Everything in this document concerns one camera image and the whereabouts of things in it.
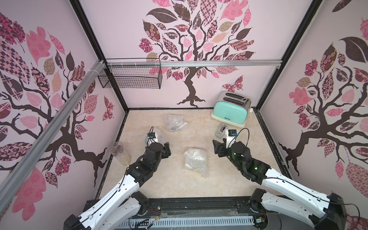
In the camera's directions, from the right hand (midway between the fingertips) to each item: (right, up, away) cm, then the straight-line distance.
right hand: (219, 139), depth 75 cm
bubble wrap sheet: (-26, +9, +26) cm, 38 cm away
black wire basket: (-66, +48, +47) cm, 94 cm away
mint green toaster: (+14, +19, +23) cm, 33 cm away
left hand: (-30, -5, +3) cm, 30 cm away
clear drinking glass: (-57, -7, +3) cm, 57 cm away
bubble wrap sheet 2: (-35, 0, -12) cm, 37 cm away
